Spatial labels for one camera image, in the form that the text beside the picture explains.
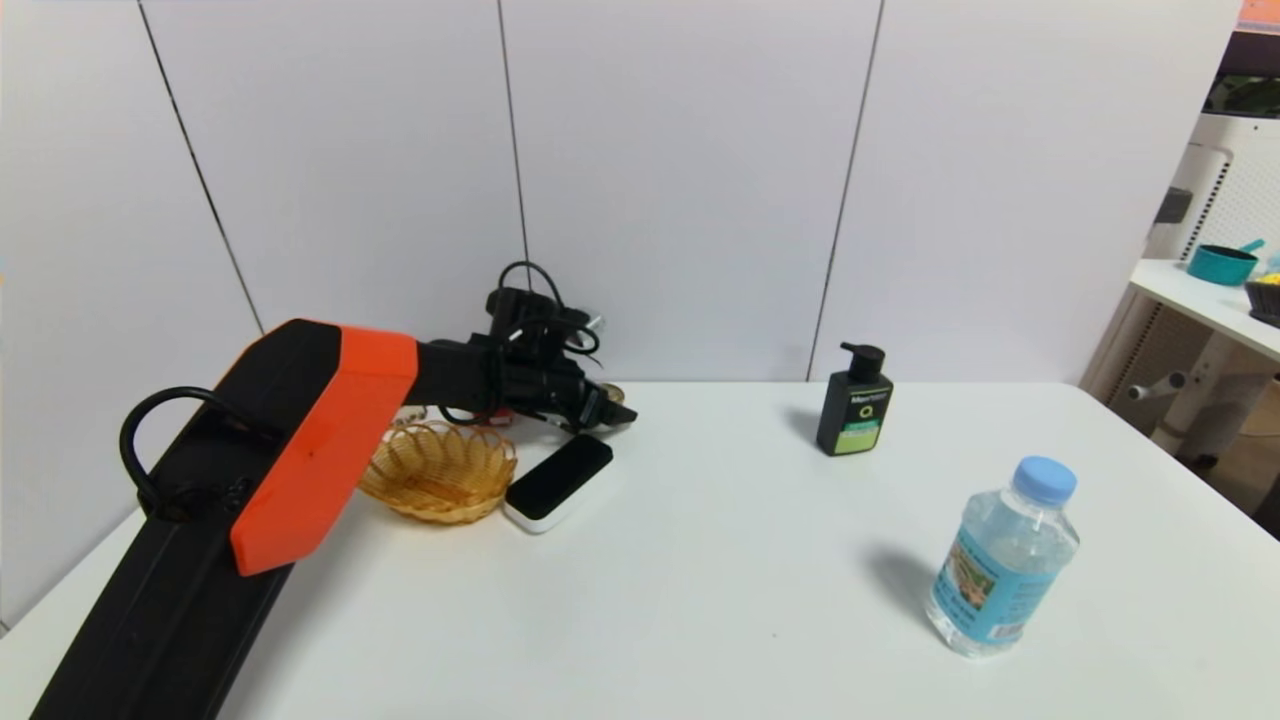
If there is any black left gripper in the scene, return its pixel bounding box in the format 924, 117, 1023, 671
541, 361, 638, 430

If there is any black and white eraser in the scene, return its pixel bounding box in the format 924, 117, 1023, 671
503, 433, 615, 534

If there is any yellow wicker basket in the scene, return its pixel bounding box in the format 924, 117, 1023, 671
358, 420, 518, 525

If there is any black basket with yellow contents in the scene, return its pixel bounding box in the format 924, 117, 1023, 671
1244, 275, 1280, 330

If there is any dark shelf object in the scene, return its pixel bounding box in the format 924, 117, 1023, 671
1205, 30, 1280, 119

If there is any black pump dispenser bottle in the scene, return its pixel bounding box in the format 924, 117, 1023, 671
816, 342, 894, 457

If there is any blue capped water bottle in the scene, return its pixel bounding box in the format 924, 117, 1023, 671
925, 456, 1081, 659

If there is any white side table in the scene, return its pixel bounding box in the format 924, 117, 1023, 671
1128, 259, 1280, 463

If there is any white pegboard panel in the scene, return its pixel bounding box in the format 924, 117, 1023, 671
1145, 113, 1280, 263

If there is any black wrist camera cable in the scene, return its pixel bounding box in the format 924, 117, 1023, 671
495, 260, 605, 367

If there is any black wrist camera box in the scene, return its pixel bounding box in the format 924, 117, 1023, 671
486, 287, 567, 346

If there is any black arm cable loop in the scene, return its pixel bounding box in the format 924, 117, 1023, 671
119, 386, 253, 523

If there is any teal pot with handle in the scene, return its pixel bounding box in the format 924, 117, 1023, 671
1187, 239, 1266, 288

